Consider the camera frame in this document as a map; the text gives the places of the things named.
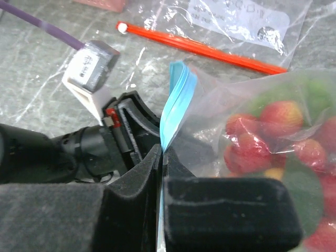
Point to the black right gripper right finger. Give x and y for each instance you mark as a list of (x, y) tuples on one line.
[(226, 214)]

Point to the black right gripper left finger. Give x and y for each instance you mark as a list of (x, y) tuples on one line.
[(120, 216)]

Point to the pink perforated plastic basket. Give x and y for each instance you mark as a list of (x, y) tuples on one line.
[(111, 5)]

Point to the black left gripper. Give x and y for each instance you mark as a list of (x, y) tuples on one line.
[(127, 132)]

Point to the orange zip bag with vegetables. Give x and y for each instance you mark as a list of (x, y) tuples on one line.
[(260, 35)]

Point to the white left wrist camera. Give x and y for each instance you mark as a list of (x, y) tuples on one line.
[(87, 73)]

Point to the blue zip bag with strawberries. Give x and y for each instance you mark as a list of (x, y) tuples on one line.
[(279, 127)]

